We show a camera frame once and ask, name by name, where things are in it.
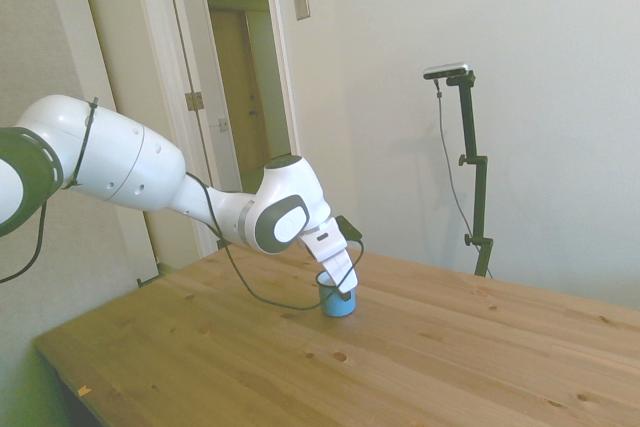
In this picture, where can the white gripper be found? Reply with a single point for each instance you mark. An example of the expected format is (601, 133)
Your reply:
(335, 257)

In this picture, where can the blue enamel mug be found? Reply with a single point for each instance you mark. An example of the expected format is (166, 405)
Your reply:
(335, 308)

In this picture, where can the metal door latch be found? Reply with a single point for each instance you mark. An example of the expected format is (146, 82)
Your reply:
(223, 125)

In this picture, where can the brass door hinge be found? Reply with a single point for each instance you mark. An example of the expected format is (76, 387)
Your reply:
(194, 100)

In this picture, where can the brown wooden door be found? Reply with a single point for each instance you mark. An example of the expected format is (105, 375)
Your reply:
(235, 72)

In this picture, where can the white open door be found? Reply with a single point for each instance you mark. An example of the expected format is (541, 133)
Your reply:
(215, 72)

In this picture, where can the white door with round knob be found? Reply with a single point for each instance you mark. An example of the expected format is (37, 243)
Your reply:
(125, 47)

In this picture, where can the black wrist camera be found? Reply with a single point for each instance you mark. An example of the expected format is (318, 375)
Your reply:
(349, 228)

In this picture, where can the black camera stand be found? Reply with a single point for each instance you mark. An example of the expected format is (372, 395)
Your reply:
(480, 187)

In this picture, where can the camera on black stand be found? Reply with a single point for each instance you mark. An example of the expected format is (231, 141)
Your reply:
(442, 122)

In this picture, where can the white door frame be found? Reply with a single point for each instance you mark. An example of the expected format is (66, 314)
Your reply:
(280, 72)

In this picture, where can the grey exterior camera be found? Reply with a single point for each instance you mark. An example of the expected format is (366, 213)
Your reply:
(447, 70)

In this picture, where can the grey wall switch plate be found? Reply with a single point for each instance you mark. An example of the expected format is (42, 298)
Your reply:
(301, 2)

